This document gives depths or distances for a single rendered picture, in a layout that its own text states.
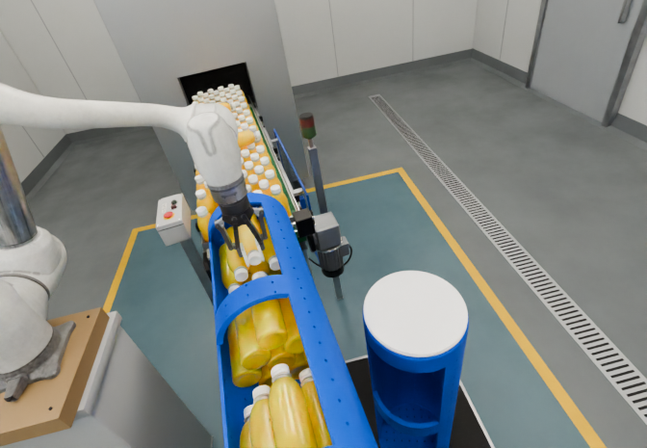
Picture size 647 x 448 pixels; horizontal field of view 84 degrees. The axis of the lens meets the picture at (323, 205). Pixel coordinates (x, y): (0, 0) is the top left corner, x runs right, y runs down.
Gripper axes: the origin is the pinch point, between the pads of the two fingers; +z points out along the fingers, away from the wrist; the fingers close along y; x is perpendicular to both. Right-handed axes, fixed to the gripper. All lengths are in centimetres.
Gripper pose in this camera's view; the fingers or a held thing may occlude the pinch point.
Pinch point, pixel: (252, 252)
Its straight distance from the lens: 106.3
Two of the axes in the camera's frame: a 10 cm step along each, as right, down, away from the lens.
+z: 1.4, 7.9, 6.0
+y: 9.4, -2.9, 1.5
